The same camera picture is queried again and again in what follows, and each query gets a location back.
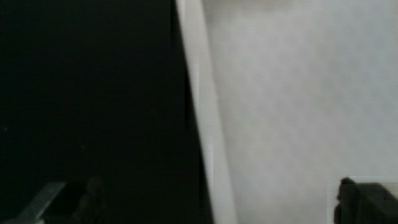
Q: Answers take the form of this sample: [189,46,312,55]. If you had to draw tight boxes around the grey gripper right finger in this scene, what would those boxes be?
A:
[335,178,398,224]

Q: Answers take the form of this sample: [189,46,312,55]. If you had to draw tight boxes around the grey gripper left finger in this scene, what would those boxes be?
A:
[11,178,109,224]

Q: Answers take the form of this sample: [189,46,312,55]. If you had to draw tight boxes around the white desk top tray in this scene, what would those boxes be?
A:
[177,0,398,224]

